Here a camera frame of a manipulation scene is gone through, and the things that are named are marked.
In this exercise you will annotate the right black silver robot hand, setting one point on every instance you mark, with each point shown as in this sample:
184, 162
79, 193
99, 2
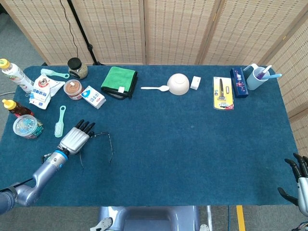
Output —
303, 190

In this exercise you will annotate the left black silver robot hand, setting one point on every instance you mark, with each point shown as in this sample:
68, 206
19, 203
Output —
74, 139

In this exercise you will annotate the black wire-frame eyeglasses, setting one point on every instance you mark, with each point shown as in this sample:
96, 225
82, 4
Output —
110, 144

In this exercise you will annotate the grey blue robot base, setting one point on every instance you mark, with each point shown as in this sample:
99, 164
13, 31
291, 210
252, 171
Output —
149, 219

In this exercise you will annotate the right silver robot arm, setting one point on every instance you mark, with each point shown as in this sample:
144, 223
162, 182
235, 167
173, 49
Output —
303, 227

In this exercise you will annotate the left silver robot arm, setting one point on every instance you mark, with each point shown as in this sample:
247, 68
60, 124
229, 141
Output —
41, 175

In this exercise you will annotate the mint green scrub brush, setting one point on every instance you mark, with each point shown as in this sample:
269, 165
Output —
59, 127
51, 73

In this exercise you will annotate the white blue carton box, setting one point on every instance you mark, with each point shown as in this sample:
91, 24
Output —
93, 97

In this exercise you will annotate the clear tub of clips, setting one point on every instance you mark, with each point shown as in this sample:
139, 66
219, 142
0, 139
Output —
25, 126

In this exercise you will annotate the white flour bag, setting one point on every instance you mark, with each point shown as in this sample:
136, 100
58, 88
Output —
42, 92

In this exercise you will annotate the small blue binder clip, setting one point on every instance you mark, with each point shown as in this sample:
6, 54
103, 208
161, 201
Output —
29, 94

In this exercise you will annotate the brown sauce bottle yellow cap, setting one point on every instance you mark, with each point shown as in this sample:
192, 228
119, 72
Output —
18, 109

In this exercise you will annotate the glass jar black lid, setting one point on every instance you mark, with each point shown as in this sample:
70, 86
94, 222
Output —
77, 69

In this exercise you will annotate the green folded towel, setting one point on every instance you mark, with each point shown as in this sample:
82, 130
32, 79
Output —
118, 79

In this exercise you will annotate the white bottle yellow cap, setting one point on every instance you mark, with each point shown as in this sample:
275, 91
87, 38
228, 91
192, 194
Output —
15, 77

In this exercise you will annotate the blue carpet table mat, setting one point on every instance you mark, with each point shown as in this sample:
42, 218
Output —
168, 144

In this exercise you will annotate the white metal table leg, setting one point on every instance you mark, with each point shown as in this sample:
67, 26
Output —
209, 217

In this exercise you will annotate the white plastic spoon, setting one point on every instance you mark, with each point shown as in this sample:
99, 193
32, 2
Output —
163, 88

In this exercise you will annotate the black tripod stand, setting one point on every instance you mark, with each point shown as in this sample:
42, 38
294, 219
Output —
83, 31

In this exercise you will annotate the blue toothbrush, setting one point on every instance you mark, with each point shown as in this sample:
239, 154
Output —
274, 76

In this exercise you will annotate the cream upturned bowl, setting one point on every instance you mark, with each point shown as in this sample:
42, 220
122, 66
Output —
178, 84

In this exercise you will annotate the bamboo folding screen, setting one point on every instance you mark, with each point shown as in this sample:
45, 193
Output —
298, 72
180, 29

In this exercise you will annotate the purple tube in cup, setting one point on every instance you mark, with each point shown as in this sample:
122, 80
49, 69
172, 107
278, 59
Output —
260, 75

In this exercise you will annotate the yellow razor blister pack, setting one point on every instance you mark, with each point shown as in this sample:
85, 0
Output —
223, 93

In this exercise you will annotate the dark blue toothpaste box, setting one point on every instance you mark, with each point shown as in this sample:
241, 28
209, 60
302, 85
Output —
239, 83

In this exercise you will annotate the white pink toothbrush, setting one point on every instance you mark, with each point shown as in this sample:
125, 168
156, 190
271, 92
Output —
267, 69

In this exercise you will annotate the small white box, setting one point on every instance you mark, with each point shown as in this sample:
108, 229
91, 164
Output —
195, 83

